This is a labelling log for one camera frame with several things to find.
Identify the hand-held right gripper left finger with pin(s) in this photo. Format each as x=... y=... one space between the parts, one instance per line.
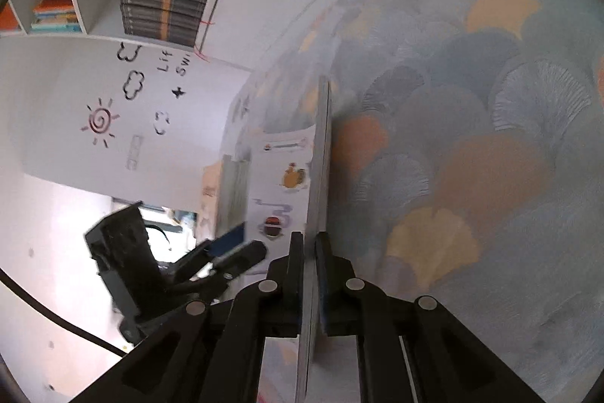
x=296 y=289

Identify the white wall socket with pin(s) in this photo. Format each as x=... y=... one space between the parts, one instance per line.
x=134 y=153

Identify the thin white small-pictures book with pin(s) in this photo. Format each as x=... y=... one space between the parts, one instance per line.
x=321 y=176

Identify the black lettering wall sticker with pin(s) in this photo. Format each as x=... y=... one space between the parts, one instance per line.
x=172 y=65

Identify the pale green book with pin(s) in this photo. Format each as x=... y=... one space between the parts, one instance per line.
x=233 y=190

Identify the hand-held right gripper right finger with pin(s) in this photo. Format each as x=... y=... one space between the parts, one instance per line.
x=323 y=289

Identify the red sun wall sticker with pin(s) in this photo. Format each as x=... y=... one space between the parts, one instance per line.
x=100 y=119

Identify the set of black banded books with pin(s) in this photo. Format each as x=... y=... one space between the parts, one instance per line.
x=160 y=6

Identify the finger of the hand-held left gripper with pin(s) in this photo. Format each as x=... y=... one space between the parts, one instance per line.
x=245 y=255
x=231 y=237

